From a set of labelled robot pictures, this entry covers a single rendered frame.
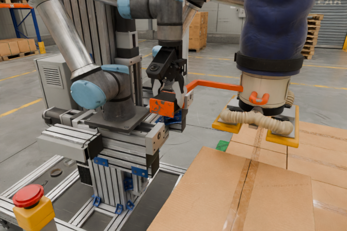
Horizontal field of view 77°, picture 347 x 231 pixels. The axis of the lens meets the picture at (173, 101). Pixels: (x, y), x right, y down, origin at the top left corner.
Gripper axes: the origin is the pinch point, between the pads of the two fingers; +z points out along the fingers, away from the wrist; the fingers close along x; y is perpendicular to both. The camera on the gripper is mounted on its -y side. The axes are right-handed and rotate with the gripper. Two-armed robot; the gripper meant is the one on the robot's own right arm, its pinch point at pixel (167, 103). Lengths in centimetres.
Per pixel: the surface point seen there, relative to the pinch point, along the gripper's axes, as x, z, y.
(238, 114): -21.1, 4.2, 11.3
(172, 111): -4.1, 0.2, -4.3
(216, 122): -12.9, 10.9, 14.3
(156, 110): 1.7, 0.9, -4.3
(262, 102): -27.4, -0.4, 14.4
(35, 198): 18.9, 16.5, -36.7
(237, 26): 194, 42, 967
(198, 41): 262, 77, 687
